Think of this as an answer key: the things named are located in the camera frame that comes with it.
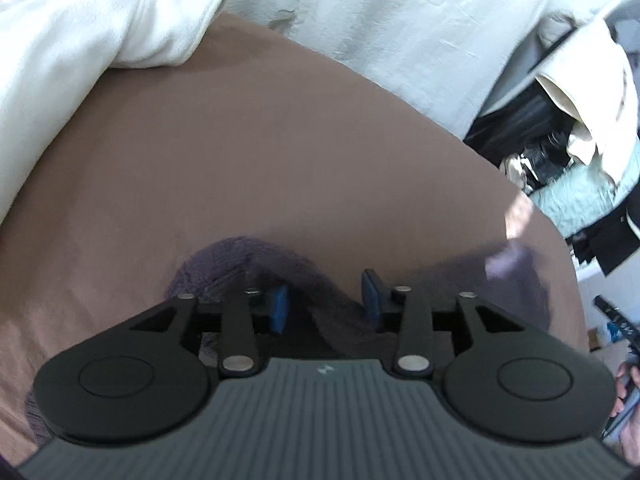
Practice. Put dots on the black hanging garment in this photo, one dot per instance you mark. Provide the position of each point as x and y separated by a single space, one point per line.
515 130

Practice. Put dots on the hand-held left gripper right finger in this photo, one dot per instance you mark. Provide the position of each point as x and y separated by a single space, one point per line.
371 300

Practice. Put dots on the dark brown knit sweater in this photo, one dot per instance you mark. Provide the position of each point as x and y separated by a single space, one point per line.
310 285

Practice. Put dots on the person's right hand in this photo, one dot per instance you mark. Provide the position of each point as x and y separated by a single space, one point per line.
626 385

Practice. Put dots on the white hanging jacket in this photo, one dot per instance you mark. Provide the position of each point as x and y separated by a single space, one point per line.
600 85

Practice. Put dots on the mint green cloth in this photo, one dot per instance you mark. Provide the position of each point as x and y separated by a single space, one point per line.
575 200

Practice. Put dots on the cream cover cloth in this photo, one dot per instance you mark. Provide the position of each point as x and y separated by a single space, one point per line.
400 20

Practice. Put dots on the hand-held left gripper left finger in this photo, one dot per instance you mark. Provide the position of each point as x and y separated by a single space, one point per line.
280 310

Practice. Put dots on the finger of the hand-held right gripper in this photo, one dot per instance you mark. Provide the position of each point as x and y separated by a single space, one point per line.
617 321

